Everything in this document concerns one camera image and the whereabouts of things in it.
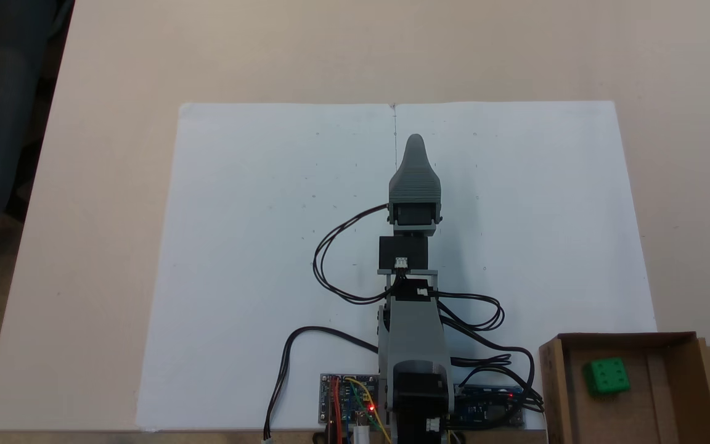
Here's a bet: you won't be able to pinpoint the blue circuit board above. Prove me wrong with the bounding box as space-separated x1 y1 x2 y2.
452 385 526 429

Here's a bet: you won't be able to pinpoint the orange wire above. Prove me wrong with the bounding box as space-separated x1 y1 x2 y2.
328 377 345 444

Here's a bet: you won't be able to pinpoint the green dice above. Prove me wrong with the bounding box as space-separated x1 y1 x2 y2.
582 357 632 398

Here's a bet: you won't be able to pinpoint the green wire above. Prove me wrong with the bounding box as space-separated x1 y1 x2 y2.
349 385 375 413

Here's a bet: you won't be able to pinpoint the yellow wire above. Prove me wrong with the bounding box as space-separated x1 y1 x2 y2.
344 377 394 444

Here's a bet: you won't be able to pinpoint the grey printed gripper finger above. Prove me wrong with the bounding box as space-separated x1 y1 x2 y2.
388 133 443 205

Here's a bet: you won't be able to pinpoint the circuit board with red LED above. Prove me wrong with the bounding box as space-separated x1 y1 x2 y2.
319 372 382 427

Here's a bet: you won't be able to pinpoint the black gripper motor cable loop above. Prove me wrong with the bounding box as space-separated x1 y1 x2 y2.
312 203 406 307

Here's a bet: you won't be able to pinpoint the brown cardboard box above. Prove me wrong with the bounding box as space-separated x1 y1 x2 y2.
538 331 710 444

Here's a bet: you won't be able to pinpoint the long black cable white plug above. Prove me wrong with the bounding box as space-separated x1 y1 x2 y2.
262 326 382 443

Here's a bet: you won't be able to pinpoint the black elbow motor cable loop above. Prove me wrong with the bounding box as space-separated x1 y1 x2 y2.
433 291 505 331

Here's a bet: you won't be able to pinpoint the white paper sheet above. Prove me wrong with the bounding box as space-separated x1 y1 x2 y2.
393 100 658 431
136 102 398 433

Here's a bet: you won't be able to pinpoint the black cable bundle to board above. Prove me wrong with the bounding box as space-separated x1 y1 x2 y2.
441 318 545 414

